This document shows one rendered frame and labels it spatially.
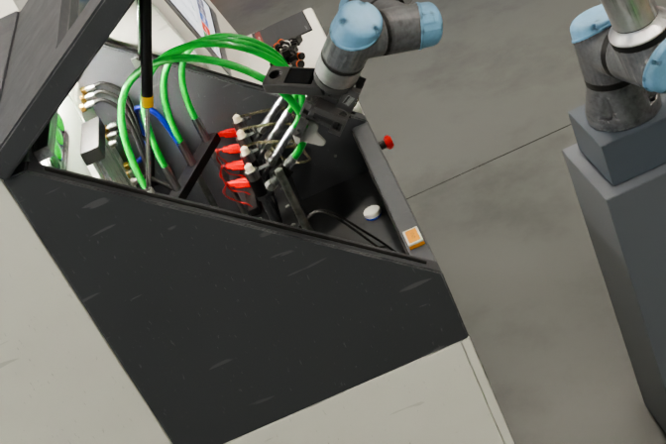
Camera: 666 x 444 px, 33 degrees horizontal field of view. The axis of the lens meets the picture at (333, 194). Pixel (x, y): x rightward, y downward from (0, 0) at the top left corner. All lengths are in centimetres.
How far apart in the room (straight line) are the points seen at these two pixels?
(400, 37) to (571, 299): 168
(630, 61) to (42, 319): 114
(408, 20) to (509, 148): 232
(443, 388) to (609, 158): 57
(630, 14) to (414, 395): 80
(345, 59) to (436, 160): 243
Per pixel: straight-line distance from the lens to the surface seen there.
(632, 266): 240
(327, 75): 183
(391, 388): 211
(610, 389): 304
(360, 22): 175
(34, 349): 199
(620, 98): 227
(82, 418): 208
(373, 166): 237
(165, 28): 246
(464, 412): 219
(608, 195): 230
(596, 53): 221
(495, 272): 354
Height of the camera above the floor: 211
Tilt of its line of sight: 30 degrees down
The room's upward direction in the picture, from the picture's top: 25 degrees counter-clockwise
